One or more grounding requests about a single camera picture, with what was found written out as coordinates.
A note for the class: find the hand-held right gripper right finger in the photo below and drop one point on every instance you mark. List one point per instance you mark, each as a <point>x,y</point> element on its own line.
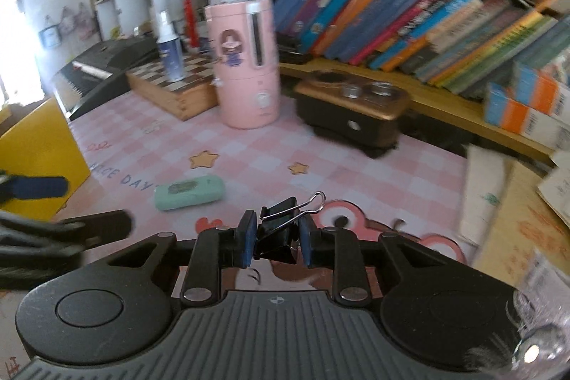
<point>308,244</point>

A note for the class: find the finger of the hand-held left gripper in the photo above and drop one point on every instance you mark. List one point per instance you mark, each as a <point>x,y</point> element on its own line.
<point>89,228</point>
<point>40,187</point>

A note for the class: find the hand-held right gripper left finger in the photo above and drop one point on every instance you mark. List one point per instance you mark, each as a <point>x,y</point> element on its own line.
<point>248,242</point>

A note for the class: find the black binder clip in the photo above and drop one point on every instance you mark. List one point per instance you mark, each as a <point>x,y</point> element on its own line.
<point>278,237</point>

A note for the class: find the yellow cardboard box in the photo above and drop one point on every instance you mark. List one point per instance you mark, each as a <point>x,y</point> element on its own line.
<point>40,148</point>

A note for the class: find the pink checked desktop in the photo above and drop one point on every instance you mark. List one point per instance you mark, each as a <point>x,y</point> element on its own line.
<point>267,157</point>

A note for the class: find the green eraser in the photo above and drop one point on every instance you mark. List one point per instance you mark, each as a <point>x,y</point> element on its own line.
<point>189,192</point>

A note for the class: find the brown black box with holes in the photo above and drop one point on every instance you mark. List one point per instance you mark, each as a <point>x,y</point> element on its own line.
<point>347,126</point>

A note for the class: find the black keyboard piano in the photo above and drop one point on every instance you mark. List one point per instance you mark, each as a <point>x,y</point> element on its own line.
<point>102,64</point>

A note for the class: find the pink humidifier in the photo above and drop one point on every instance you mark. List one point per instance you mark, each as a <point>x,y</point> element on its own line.
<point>242,95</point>

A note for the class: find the wooden chess box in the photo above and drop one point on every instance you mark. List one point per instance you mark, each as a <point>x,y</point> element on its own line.
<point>178,99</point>

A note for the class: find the pink hanging bags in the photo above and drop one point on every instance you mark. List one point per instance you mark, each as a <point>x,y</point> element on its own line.
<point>71,24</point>

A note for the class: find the white blue spray bottle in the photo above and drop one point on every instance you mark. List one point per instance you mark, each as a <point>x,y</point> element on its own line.
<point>171,59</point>

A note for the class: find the white pen holder with brushes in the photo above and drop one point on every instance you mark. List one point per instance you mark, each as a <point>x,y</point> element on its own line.
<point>189,19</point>

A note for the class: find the blue orange white box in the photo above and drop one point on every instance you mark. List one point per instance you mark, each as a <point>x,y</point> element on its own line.
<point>512,115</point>
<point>543,88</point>

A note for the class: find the row of colourful books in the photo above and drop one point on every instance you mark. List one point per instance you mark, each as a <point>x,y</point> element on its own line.
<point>400,15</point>

